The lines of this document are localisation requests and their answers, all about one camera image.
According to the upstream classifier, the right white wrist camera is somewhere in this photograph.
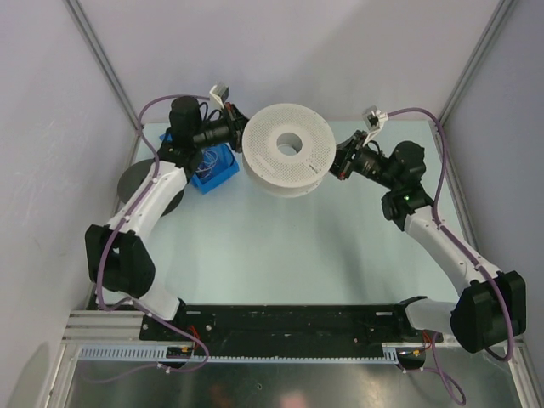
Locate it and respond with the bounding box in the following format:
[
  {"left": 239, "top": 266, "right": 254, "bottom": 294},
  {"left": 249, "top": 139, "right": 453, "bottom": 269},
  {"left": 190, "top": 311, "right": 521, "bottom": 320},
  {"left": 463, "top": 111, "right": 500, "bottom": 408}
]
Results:
[{"left": 362, "top": 105, "right": 388, "bottom": 145}]

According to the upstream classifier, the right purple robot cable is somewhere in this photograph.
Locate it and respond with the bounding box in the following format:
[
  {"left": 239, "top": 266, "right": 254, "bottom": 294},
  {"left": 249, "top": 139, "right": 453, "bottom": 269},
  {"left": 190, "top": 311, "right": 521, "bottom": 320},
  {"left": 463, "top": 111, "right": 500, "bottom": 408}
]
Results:
[{"left": 377, "top": 106, "right": 518, "bottom": 405}]

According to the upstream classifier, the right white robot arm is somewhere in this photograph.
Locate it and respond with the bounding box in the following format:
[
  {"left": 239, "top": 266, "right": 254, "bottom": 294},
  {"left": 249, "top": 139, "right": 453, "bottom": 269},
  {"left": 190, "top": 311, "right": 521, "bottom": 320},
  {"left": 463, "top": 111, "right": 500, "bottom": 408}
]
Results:
[{"left": 330, "top": 131, "right": 527, "bottom": 353}]

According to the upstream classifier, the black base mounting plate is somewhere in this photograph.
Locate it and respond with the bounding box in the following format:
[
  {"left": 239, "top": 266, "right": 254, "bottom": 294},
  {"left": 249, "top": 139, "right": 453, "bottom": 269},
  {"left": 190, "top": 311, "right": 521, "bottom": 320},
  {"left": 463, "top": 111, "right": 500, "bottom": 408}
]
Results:
[{"left": 139, "top": 302, "right": 443, "bottom": 358}]

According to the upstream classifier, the light grey cable spool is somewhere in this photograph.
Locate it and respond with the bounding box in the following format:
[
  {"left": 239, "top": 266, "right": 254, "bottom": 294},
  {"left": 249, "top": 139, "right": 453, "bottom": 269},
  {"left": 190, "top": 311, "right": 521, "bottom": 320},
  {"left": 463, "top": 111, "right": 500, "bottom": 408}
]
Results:
[{"left": 241, "top": 103, "right": 336, "bottom": 198}]

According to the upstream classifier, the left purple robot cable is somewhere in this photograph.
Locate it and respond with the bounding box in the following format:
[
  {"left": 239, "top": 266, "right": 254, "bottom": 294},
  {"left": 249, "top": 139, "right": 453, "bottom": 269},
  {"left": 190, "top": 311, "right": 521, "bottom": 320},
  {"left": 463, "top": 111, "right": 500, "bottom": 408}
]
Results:
[{"left": 80, "top": 93, "right": 212, "bottom": 383}]

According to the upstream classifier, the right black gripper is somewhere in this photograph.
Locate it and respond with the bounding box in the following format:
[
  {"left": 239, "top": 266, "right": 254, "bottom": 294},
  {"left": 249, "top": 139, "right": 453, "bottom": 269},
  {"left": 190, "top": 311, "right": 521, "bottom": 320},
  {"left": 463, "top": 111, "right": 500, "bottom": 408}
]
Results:
[{"left": 309, "top": 131, "right": 399, "bottom": 190}]

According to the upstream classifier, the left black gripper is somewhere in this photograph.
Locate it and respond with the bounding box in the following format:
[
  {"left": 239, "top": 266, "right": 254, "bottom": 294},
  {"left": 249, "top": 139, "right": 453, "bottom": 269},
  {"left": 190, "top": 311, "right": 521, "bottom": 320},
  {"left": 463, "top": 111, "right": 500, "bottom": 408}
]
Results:
[{"left": 192, "top": 102, "right": 274, "bottom": 153}]

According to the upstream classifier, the aluminium frame rail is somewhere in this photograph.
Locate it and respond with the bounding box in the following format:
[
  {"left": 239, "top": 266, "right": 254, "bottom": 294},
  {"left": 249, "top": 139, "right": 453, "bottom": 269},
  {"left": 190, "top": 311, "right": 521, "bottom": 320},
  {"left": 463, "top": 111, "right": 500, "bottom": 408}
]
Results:
[{"left": 63, "top": 310, "right": 144, "bottom": 342}]

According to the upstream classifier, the bundle of thin wires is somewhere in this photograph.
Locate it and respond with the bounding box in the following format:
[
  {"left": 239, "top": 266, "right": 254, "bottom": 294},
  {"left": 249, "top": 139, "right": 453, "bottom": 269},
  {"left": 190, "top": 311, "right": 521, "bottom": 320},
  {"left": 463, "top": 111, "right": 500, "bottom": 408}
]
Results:
[{"left": 197, "top": 150, "right": 222, "bottom": 178}]

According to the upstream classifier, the blue plastic bin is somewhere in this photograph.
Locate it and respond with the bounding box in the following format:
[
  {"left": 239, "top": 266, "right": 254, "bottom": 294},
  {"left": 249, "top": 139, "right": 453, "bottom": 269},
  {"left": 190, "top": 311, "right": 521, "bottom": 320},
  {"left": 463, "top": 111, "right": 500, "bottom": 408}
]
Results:
[{"left": 159, "top": 131, "right": 241, "bottom": 196}]

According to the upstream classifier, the dark grey cable spool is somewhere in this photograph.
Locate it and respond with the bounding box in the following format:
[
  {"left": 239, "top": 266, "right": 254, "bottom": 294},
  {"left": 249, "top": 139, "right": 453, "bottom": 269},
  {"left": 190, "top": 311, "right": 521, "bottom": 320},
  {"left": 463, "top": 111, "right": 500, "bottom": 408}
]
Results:
[{"left": 116, "top": 159, "right": 184, "bottom": 217}]

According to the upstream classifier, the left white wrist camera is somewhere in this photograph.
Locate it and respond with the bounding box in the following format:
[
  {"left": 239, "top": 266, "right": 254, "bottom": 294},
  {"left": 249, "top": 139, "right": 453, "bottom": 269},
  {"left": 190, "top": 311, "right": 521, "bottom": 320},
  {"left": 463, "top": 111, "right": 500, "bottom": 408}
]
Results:
[{"left": 209, "top": 82, "right": 230, "bottom": 110}]

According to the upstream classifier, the grey slotted cable duct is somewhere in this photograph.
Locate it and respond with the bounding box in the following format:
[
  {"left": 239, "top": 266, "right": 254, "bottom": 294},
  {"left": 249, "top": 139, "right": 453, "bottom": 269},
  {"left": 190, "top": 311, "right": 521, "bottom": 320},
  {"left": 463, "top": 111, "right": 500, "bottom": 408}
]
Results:
[{"left": 78, "top": 344, "right": 399, "bottom": 365}]

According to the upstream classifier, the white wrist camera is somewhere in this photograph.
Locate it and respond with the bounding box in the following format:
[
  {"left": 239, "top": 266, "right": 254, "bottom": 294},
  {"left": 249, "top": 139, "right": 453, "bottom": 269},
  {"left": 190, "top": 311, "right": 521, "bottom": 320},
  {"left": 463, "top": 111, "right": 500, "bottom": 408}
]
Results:
[
  {"left": 209, "top": 82, "right": 230, "bottom": 110},
  {"left": 362, "top": 105, "right": 388, "bottom": 145}
]

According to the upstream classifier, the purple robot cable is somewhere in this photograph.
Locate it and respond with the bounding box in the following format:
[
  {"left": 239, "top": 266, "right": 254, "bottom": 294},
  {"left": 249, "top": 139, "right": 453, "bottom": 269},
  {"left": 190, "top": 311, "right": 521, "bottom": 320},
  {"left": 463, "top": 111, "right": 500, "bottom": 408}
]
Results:
[
  {"left": 377, "top": 106, "right": 518, "bottom": 405},
  {"left": 80, "top": 93, "right": 212, "bottom": 383}
]

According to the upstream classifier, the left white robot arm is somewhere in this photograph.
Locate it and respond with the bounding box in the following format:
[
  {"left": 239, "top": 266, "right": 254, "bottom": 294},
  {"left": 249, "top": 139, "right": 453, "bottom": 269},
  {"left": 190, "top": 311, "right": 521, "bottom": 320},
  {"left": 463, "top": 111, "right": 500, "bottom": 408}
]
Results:
[{"left": 85, "top": 91, "right": 248, "bottom": 340}]

